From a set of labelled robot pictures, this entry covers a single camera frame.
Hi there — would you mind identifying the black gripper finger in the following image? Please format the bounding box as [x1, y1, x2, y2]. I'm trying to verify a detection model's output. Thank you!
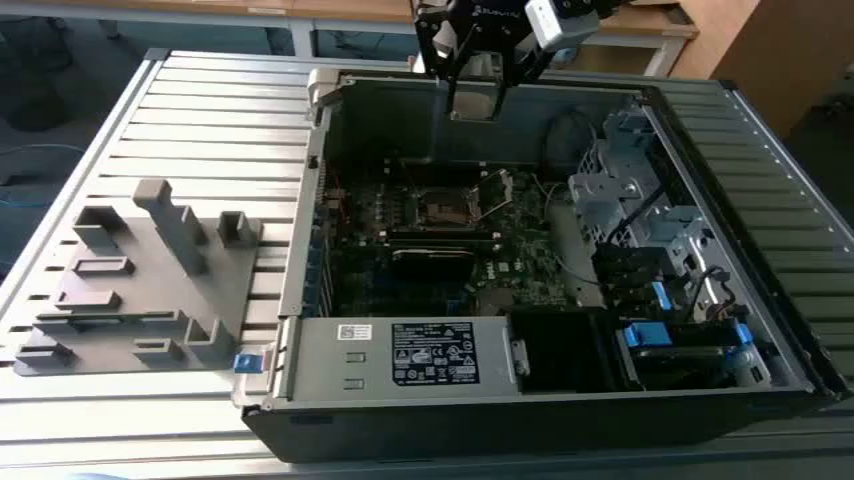
[491, 34, 557, 121]
[416, 22, 479, 121]

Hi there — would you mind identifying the silver CPU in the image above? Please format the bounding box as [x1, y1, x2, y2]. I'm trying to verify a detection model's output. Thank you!
[458, 83, 497, 120]

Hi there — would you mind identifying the CPU socket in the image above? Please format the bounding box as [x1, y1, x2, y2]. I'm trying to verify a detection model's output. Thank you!
[412, 185, 486, 232]

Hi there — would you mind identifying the blue expansion slot retainer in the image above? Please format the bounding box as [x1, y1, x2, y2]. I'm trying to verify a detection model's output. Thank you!
[300, 199, 334, 317]

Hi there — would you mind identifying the silver metal drive cage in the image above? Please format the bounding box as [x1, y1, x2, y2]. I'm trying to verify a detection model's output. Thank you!
[566, 107, 754, 321]

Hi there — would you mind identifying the green motherboard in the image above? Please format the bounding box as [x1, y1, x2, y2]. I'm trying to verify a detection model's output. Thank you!
[319, 164, 583, 319]

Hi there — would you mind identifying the black graphics card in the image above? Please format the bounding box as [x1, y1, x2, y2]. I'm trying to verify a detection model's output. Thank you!
[390, 248, 479, 282]

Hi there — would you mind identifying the square chipset heatsink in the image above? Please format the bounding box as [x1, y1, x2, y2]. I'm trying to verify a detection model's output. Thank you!
[478, 287, 517, 312]

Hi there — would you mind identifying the wooden cabinet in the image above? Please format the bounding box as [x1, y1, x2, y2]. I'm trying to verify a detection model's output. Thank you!
[670, 0, 854, 146]

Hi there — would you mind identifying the silver power supply unit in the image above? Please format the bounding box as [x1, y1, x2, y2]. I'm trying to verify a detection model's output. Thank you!
[266, 315, 530, 402]

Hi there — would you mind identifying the black hard disk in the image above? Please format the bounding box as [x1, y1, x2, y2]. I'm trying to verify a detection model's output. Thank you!
[630, 345, 730, 391]

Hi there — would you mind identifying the blue plastic latch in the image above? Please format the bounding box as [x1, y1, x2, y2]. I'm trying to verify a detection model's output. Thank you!
[723, 322, 759, 374]

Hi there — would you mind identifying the grey parts rack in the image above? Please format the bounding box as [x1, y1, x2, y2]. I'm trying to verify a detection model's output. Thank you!
[11, 179, 266, 377]

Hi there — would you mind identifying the black office chair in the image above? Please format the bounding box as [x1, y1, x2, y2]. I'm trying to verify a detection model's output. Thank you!
[0, 14, 76, 134]

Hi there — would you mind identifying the black open PC case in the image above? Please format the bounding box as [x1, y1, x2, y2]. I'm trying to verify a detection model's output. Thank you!
[230, 67, 853, 464]

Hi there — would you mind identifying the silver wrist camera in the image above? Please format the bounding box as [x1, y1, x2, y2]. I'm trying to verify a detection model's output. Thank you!
[525, 0, 601, 51]

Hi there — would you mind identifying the grey case handle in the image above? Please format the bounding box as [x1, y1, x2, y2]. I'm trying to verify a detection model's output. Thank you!
[304, 68, 346, 124]

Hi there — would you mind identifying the black cable over cage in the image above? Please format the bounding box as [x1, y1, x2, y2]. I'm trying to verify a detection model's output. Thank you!
[603, 182, 669, 246]

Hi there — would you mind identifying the black cable bundle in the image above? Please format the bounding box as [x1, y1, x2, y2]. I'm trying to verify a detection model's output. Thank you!
[591, 244, 663, 292]

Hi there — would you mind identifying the blue disk carrier handle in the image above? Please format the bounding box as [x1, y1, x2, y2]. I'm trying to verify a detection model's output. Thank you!
[622, 322, 674, 350]

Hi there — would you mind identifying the coloured wire bundle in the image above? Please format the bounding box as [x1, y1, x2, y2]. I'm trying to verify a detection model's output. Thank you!
[705, 294, 750, 322]

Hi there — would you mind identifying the blue floor cable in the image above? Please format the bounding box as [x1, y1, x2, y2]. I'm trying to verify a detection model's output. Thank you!
[0, 142, 88, 209]

